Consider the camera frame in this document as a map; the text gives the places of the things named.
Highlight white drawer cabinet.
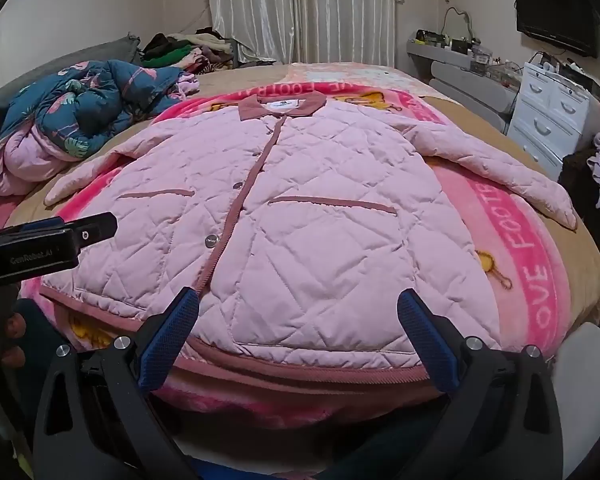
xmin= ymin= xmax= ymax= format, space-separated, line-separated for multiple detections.
xmin=507 ymin=62 xmax=600 ymax=181

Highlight person's left hand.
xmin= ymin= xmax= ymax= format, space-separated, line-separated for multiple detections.
xmin=0 ymin=310 xmax=28 ymax=368

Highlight pink printed blanket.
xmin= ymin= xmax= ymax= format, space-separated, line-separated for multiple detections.
xmin=17 ymin=80 xmax=573 ymax=431

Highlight blue floral duvet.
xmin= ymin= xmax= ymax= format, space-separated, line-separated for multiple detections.
xmin=0 ymin=59 xmax=201 ymax=196

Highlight grey upholstered headboard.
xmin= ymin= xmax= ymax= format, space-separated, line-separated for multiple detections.
xmin=0 ymin=35 xmax=141 ymax=106

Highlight white padded bed frame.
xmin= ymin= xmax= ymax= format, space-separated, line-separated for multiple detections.
xmin=550 ymin=320 xmax=600 ymax=461

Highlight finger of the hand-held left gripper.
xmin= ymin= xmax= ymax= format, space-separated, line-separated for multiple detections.
xmin=0 ymin=218 xmax=68 ymax=240
xmin=65 ymin=212 xmax=118 ymax=253

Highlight black box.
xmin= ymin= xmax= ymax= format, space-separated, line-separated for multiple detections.
xmin=562 ymin=67 xmax=600 ymax=103

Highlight black wall television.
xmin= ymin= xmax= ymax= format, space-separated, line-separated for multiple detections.
xmin=514 ymin=0 xmax=600 ymax=58

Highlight pile of clothes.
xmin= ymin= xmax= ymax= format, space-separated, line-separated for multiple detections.
xmin=141 ymin=30 xmax=236 ymax=73

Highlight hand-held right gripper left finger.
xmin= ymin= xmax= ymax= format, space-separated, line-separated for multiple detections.
xmin=32 ymin=286 xmax=216 ymax=480

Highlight bed with tan sheet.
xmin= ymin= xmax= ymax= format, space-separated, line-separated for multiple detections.
xmin=0 ymin=62 xmax=600 ymax=341

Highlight white curtain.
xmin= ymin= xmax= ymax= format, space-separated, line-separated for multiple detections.
xmin=207 ymin=0 xmax=398 ymax=67

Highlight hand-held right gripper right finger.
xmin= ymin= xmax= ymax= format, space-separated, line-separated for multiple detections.
xmin=396 ymin=287 xmax=563 ymax=480

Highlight pink quilted jacket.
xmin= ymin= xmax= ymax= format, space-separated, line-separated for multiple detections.
xmin=40 ymin=94 xmax=578 ymax=396

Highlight white cable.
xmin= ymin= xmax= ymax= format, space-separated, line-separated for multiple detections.
xmin=440 ymin=6 xmax=476 ymax=41

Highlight dark hanging clothes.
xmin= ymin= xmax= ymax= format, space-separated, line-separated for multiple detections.
xmin=557 ymin=150 xmax=600 ymax=256

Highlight clutter of small desk items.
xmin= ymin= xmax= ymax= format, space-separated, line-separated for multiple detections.
xmin=415 ymin=27 xmax=526 ymax=86

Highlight pale patterned sheet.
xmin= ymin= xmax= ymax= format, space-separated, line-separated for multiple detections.
xmin=287 ymin=62 xmax=461 ymax=106

